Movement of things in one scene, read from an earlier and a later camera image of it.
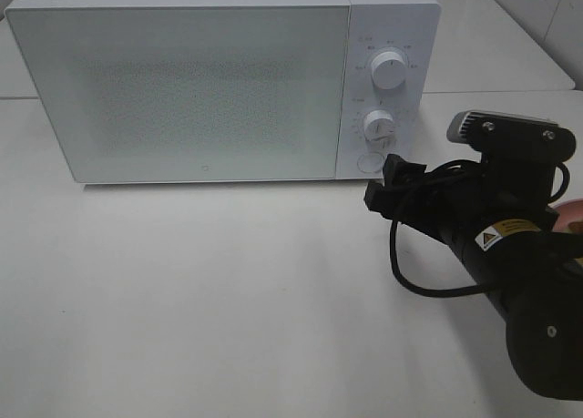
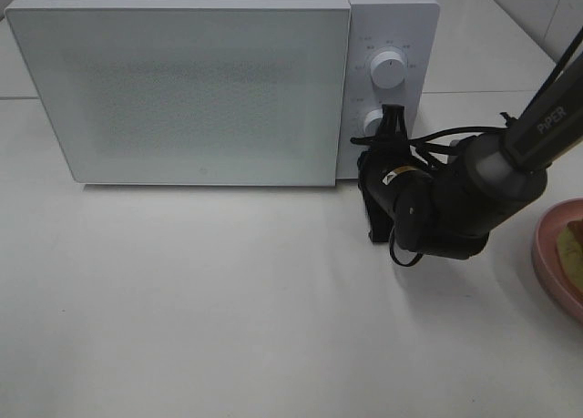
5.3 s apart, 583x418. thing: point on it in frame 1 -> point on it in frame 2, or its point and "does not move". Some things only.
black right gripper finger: x=380 y=199 -> x=395 y=123
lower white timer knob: x=379 y=126 does not move
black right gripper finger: x=399 y=172 -> x=386 y=127
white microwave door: x=189 y=92 does not move
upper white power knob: x=388 y=70 does not move
